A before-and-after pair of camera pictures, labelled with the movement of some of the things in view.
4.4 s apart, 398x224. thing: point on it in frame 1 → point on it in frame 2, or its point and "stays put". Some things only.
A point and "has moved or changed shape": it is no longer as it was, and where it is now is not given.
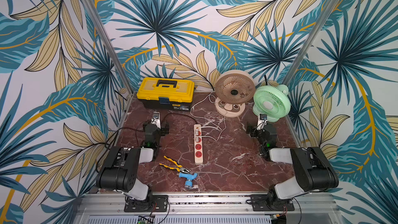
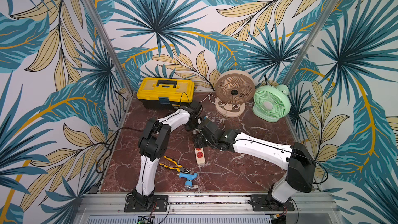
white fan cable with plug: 196,138 has moved or changed shape
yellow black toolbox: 166,93 stays put
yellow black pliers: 178,168 stays put
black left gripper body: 162,131 → 193,125
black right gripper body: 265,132 → 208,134
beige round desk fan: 233,89 stays put
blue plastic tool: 189,177 stays put
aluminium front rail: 310,208 stays put
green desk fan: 272,101 stays put
